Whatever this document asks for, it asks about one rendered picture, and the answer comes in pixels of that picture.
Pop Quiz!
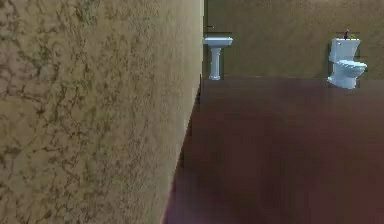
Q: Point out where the small purple and green plant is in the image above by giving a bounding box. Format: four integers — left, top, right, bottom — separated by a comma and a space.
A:
342, 28, 357, 41

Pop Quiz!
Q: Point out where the white pedestal sink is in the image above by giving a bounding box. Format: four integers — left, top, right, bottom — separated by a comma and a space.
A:
202, 35, 234, 81

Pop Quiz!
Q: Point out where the white toilet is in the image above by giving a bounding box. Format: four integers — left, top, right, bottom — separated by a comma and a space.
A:
326, 37, 368, 90

